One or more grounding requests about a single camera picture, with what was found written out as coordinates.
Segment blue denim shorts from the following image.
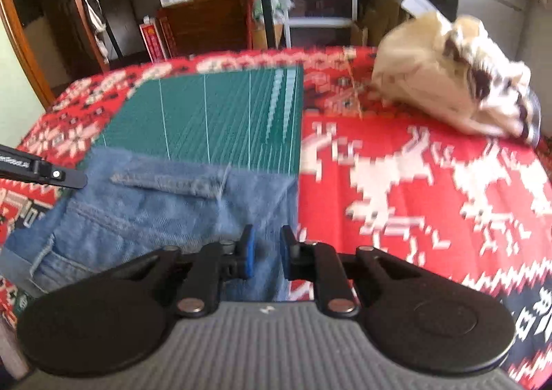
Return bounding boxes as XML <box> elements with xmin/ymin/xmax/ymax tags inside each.
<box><xmin>1</xmin><ymin>147</ymin><xmax>298</xmax><ymax>301</ymax></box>

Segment green cutting mat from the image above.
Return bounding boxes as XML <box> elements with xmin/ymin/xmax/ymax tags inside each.
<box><xmin>96</xmin><ymin>65</ymin><xmax>303</xmax><ymax>175</ymax></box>

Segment red patterned tablecloth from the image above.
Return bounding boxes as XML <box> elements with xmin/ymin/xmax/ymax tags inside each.
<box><xmin>20</xmin><ymin>48</ymin><xmax>551</xmax><ymax>389</ymax></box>

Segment red sign board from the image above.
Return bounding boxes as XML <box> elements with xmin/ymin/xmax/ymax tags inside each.
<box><xmin>139</xmin><ymin>18</ymin><xmax>167</xmax><ymax>63</ymax></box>

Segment dark wooden drawer cabinet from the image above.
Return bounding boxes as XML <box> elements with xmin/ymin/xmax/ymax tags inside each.
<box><xmin>157</xmin><ymin>0</ymin><xmax>248</xmax><ymax>58</ymax></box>

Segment white plastic drawer unit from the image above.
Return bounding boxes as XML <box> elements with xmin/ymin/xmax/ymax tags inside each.
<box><xmin>278</xmin><ymin>0</ymin><xmax>359</xmax><ymax>48</ymax></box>

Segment cardboard boxes stack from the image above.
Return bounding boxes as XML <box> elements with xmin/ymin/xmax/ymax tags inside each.
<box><xmin>350</xmin><ymin>0</ymin><xmax>438</xmax><ymax>47</ymax></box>

